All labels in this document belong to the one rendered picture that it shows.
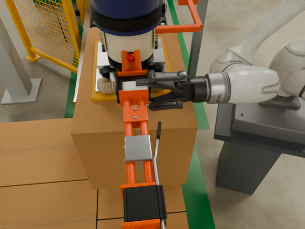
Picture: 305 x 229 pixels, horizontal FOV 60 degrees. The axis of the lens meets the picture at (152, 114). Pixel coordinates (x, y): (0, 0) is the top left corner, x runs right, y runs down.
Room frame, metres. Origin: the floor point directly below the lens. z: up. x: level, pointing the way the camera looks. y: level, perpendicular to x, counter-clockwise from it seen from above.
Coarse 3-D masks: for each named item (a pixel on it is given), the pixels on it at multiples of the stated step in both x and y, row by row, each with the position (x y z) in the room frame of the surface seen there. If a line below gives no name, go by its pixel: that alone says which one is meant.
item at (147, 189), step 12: (132, 192) 0.22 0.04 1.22; (144, 192) 0.22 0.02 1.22; (156, 192) 0.22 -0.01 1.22; (132, 204) 0.19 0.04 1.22; (144, 204) 0.19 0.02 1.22; (156, 204) 0.19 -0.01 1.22; (132, 216) 0.17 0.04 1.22; (144, 216) 0.17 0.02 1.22; (156, 216) 0.17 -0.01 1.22; (132, 228) 0.16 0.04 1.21
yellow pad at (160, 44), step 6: (156, 42) 0.92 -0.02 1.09; (162, 42) 0.93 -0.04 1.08; (156, 48) 0.86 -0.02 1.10; (162, 48) 0.89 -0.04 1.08; (150, 66) 0.77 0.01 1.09; (156, 66) 0.74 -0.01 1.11; (162, 66) 0.77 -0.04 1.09; (168, 66) 0.78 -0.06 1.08; (150, 72) 0.74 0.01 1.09; (162, 90) 0.65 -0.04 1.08; (168, 90) 0.65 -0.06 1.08; (156, 96) 0.63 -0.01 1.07
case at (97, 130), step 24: (168, 48) 0.92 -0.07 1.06; (96, 120) 0.53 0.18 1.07; (120, 120) 0.53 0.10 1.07; (168, 120) 0.53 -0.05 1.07; (192, 120) 0.53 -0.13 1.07; (96, 144) 0.48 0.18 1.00; (120, 144) 0.48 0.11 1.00; (168, 144) 0.49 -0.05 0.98; (192, 144) 0.50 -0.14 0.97; (96, 168) 0.48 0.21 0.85; (120, 168) 0.48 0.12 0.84; (168, 168) 0.49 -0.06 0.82
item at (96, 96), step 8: (96, 40) 0.94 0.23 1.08; (96, 48) 0.89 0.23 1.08; (104, 48) 0.85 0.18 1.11; (96, 56) 0.84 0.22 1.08; (96, 64) 0.79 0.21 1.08; (96, 72) 0.74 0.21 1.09; (104, 72) 0.71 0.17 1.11; (112, 72) 0.74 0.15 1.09; (96, 80) 0.69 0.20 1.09; (112, 80) 0.69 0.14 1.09; (96, 88) 0.65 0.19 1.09; (96, 96) 0.62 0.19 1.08; (104, 96) 0.62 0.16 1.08; (112, 96) 0.62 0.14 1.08
